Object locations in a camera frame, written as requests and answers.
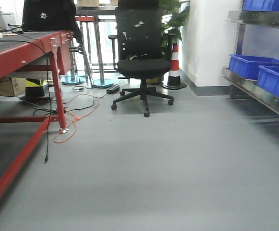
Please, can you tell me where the black power strip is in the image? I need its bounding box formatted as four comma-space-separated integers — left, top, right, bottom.
106, 84, 120, 94

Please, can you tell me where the black office chair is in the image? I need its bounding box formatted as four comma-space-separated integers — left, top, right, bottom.
111, 0, 174, 117

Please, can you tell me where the chrome stanchion base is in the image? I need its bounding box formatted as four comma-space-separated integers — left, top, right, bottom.
93, 15, 114, 89

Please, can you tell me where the cardboard box under workbench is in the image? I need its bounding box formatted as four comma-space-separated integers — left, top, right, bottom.
0, 77, 26, 97

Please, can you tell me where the blue plastic bin front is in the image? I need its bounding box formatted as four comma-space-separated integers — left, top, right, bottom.
257, 66, 279, 97

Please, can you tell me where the red metal workbench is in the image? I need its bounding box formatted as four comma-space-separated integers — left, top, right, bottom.
0, 16, 94, 221

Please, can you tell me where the blue plastic bin top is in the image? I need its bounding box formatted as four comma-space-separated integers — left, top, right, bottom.
242, 0, 279, 12

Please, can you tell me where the orange white traffic cone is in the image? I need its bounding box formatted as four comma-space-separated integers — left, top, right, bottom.
162, 43, 186, 90

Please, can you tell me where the black bag on workbench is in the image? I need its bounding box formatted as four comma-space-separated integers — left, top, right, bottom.
22, 0, 82, 43

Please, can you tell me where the steel flow rack shelf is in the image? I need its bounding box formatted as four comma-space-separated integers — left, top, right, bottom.
222, 11, 279, 115

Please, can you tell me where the green potted plant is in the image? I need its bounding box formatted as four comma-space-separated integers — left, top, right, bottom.
159, 0, 190, 60

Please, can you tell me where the yellow black floor stand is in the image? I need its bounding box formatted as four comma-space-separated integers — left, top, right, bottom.
19, 78, 55, 103

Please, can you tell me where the blue plastic bin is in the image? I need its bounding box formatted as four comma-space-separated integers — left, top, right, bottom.
242, 0, 279, 12
257, 66, 279, 97
228, 54, 279, 80

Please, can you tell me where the black hanging cable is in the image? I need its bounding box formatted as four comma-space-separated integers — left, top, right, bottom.
0, 24, 54, 165

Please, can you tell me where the blue plastic bin rear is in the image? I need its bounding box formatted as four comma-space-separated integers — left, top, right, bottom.
228, 54, 279, 80

